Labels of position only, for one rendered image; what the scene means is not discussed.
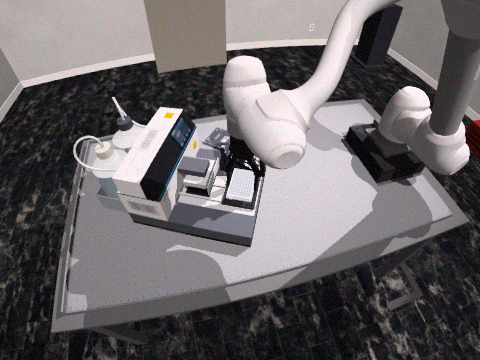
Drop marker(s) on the white flexible hose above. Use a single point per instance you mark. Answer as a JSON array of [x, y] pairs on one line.
[[123, 113]]

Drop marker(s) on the white plastic bottle with black cap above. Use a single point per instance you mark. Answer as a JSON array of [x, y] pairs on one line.
[[127, 134]]

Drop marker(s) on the white plastic bottle with cream cap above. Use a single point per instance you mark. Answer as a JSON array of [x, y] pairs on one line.
[[109, 161]]

